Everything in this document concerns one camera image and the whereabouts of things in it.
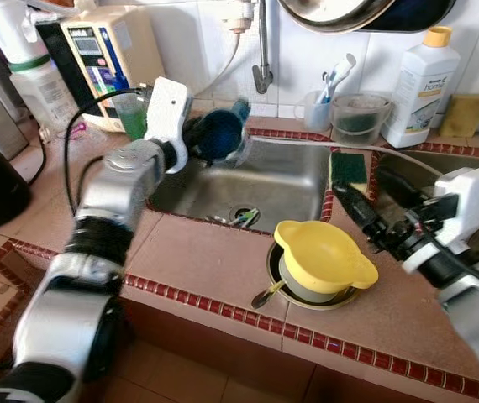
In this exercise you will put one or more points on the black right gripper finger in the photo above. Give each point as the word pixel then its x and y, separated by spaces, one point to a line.
pixel 401 189
pixel 359 210

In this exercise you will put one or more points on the blue cup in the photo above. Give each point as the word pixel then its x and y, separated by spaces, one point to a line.
pixel 223 136

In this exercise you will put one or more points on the yellow plastic bowl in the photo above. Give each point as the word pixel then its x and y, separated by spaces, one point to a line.
pixel 323 256

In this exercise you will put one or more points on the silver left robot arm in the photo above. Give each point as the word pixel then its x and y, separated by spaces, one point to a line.
pixel 55 327

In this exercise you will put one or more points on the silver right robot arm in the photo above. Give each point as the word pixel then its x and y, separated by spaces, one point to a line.
pixel 475 327

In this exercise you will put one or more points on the steel sink basin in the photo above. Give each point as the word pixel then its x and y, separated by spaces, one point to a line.
pixel 256 180
pixel 424 164

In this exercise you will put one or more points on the green yellow scouring sponge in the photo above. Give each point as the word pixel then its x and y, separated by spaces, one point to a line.
pixel 349 170

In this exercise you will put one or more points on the green dish soap bottle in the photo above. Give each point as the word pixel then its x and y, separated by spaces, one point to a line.
pixel 132 122

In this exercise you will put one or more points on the clear plastic bucket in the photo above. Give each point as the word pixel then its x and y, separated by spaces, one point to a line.
pixel 359 122

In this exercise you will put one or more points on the white detergent bottle yellow cap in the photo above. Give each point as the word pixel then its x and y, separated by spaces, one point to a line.
pixel 420 92

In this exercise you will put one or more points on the steel bowl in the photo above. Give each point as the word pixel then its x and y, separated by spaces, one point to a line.
pixel 307 295

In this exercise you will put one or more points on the white toothbrush holder cup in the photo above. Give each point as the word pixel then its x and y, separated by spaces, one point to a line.
pixel 315 113

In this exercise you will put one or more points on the pink packet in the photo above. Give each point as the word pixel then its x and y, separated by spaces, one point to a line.
pixel 76 130

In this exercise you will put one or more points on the beige water purifier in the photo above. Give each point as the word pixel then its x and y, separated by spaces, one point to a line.
pixel 118 50

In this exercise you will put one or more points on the metal spoon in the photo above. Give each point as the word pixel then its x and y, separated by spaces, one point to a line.
pixel 266 295

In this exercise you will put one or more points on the white blue toothbrush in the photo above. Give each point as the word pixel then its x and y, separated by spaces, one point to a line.
pixel 340 71

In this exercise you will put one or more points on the white water valve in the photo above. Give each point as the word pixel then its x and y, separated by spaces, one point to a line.
pixel 238 15

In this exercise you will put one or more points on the white jar with green band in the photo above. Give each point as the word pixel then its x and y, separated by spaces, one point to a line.
pixel 29 75

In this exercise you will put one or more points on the dark blue hanging board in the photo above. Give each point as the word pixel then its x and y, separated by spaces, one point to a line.
pixel 420 13

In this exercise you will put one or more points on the hanging steel pan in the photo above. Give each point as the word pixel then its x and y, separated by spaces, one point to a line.
pixel 323 13

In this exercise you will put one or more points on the steel wall faucet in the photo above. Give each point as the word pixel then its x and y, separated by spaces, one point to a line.
pixel 262 50

